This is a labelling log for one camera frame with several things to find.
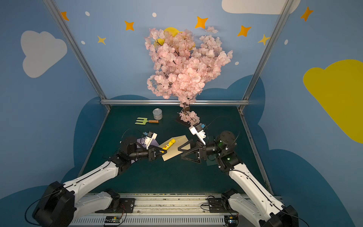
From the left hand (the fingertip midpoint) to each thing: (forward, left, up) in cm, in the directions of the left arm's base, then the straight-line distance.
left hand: (166, 149), depth 75 cm
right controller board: (-29, -36, -21) cm, 51 cm away
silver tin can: (+39, +12, -15) cm, 43 cm away
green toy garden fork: (+35, +22, -19) cm, 45 cm away
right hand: (-9, -9, +15) cm, 20 cm away
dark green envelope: (0, -28, -17) cm, 33 cm away
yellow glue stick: (+1, 0, +1) cm, 1 cm away
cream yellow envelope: (0, -4, -1) cm, 4 cm away
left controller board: (-30, +26, -20) cm, 45 cm away
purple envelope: (-3, +11, +13) cm, 17 cm away
